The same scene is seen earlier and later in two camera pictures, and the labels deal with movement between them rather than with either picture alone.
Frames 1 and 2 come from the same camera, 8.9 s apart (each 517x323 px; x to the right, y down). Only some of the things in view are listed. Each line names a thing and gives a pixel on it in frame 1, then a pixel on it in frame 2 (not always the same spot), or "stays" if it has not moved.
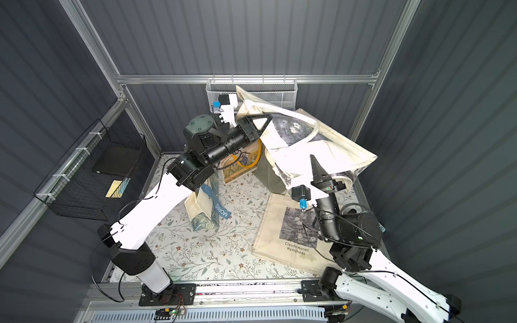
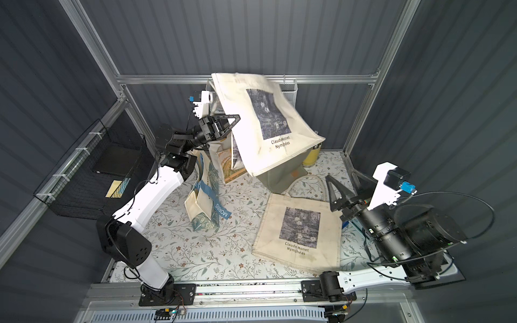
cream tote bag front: x=293 y=136 to x=268 y=133
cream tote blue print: x=204 y=206 stays
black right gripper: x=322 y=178 to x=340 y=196
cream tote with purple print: x=289 y=235 stays
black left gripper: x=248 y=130 to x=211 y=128
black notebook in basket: x=116 y=160 stays
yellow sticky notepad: x=114 y=191 stays
